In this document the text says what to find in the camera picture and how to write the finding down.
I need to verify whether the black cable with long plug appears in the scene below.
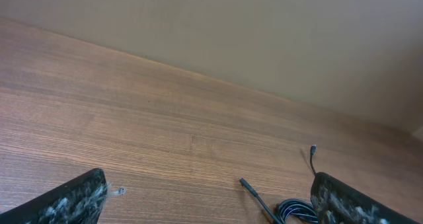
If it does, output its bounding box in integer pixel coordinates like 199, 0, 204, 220
239, 178, 284, 224

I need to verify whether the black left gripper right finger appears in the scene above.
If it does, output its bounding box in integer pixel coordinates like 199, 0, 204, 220
311, 172, 418, 224

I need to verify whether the black cable with USB-A plug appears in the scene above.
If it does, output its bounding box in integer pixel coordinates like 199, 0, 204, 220
276, 144, 319, 224

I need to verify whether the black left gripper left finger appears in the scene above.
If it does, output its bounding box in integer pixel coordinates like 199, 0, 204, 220
1, 168, 108, 224

